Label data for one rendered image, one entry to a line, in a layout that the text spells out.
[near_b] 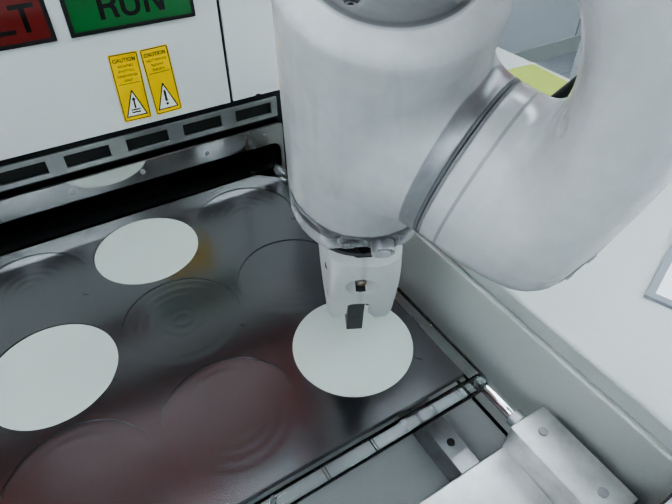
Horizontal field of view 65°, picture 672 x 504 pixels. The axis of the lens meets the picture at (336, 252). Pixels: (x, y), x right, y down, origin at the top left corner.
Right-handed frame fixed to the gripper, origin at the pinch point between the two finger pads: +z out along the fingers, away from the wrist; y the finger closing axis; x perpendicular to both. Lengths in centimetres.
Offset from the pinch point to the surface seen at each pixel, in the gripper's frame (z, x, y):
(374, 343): -0.4, -1.9, -5.6
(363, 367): -1.3, -0.7, -7.7
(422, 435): 3.2, -5.7, -12.9
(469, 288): -2.9, -10.0, -2.1
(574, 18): 182, -163, 222
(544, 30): 180, -141, 211
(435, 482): 3.3, -6.3, -16.6
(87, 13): -7.9, 21.8, 24.3
